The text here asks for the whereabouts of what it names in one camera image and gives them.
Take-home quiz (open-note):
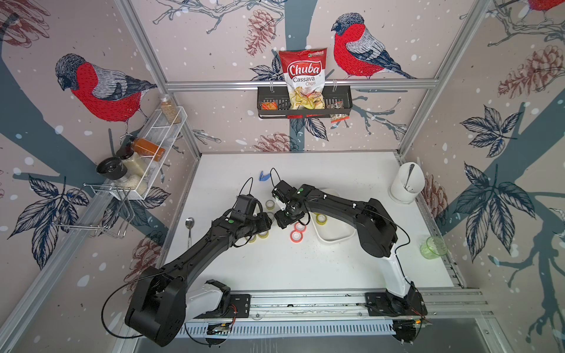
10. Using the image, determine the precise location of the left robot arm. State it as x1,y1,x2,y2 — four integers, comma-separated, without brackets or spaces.
124,194,272,347

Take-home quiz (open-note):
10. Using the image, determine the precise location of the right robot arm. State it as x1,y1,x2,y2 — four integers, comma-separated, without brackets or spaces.
272,181,428,317

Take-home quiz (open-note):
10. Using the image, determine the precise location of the red tape roll back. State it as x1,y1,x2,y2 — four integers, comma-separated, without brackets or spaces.
294,222,306,233

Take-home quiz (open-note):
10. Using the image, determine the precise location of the red tape roll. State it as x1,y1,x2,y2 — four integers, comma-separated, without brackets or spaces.
294,222,306,233
290,230,303,244

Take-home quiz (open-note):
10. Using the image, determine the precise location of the red tape roll front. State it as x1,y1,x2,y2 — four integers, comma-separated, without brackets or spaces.
290,230,303,244

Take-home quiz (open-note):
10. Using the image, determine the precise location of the blue tape cutter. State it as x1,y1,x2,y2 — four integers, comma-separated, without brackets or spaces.
259,171,272,182

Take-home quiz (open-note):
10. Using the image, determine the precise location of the white storage box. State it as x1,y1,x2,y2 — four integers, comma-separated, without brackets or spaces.
311,213,357,245

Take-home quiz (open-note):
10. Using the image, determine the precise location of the metal spoon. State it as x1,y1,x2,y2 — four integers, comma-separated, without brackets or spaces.
185,217,195,248

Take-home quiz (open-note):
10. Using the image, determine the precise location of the white utensil holder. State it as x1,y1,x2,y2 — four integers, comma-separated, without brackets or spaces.
388,162,426,204

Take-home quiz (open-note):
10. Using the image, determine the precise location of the orange sauce bottle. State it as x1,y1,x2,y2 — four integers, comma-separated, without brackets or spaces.
131,138,166,162

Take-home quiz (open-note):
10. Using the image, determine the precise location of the glass spice jar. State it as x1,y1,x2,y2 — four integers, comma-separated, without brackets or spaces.
160,94,181,124

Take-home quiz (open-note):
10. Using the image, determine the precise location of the Chuba cassava chips bag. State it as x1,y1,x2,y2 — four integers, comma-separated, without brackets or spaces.
279,49,327,110

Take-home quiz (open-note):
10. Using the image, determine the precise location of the green plastic cup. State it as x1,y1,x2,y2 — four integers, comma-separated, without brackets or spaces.
420,236,448,260

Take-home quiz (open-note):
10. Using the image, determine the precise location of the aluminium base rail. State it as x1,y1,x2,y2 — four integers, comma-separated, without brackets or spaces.
238,288,494,322

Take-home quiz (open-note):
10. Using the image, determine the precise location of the black wall basket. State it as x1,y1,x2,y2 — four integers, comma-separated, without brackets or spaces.
257,86,353,119

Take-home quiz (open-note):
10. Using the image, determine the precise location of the white wire shelf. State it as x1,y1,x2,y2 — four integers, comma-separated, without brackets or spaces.
111,107,187,201

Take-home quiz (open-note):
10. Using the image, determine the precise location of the chrome wire rack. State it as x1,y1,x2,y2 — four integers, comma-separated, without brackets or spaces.
51,183,135,239

